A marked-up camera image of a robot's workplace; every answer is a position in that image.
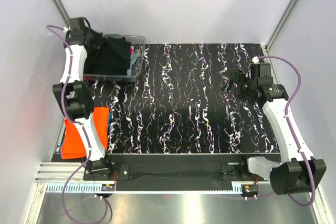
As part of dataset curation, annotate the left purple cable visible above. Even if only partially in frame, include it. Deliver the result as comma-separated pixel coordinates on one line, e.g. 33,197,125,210
46,25,113,222

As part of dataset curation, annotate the clear plastic bin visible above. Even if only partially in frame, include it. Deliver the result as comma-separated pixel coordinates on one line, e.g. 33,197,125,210
83,34,146,82

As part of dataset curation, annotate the white slotted cable duct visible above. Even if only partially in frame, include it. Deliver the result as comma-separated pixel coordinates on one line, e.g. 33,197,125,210
46,182,260,195

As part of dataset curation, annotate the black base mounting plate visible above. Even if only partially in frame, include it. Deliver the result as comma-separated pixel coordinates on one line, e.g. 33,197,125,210
83,153,277,181

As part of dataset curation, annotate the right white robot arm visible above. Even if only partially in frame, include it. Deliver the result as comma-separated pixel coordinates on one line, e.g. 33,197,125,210
222,63,327,195

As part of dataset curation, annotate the grey-blue t-shirt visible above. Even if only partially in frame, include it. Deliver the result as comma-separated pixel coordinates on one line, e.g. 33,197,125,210
127,51,139,76

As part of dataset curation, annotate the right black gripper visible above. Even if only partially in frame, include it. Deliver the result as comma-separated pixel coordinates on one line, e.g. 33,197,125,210
221,69,257,105

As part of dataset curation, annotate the black polo shirt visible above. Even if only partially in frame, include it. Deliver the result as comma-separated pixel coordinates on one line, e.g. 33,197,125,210
83,37,131,76

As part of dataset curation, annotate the right aluminium frame post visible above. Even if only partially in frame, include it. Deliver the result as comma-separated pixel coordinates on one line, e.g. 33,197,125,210
265,0,300,53

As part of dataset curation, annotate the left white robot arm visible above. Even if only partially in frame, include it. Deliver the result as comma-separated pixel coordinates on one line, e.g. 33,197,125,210
52,17,113,180

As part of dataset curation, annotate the folded orange t-shirt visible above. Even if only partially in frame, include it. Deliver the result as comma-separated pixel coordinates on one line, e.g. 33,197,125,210
61,106,110,159

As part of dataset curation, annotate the aluminium front rail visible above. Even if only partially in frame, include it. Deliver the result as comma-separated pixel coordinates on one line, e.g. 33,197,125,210
34,162,90,183

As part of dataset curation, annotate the black marbled table mat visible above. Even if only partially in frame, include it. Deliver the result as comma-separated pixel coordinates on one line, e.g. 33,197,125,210
86,43,280,154

